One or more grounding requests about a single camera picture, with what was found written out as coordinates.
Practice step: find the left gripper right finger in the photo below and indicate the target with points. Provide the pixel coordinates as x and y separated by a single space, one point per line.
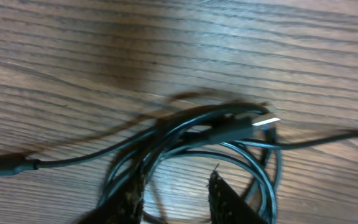
226 206

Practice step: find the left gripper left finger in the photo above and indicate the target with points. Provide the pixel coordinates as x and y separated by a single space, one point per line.
125 206

